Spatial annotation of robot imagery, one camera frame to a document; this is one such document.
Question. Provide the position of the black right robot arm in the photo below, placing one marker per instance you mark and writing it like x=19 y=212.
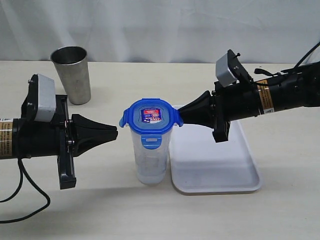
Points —
x=296 y=87

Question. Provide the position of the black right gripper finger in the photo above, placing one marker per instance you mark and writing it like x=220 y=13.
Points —
x=200 y=111

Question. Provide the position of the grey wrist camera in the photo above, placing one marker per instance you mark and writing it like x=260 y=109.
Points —
x=226 y=68
x=46 y=99

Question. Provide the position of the stainless steel cup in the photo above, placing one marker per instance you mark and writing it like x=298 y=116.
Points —
x=71 y=64

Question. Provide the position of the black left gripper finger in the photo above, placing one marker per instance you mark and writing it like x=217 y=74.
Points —
x=86 y=139
x=80 y=122

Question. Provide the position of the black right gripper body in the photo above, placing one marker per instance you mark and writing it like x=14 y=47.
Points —
x=239 y=100

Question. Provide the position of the white fabric backdrop curtain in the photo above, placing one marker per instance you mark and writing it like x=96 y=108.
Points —
x=160 y=31

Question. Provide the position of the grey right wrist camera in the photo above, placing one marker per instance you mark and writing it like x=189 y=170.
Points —
x=226 y=68

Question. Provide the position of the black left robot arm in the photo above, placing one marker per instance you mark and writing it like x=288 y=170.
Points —
x=6 y=131

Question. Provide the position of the blue plastic lid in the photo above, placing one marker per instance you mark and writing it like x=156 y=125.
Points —
x=151 y=119

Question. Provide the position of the white plastic tray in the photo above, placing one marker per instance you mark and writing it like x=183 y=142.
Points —
x=200 y=166

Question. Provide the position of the clear plastic tall container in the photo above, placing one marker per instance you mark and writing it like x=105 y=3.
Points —
x=151 y=154

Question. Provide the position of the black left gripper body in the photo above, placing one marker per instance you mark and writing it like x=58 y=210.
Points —
x=32 y=138

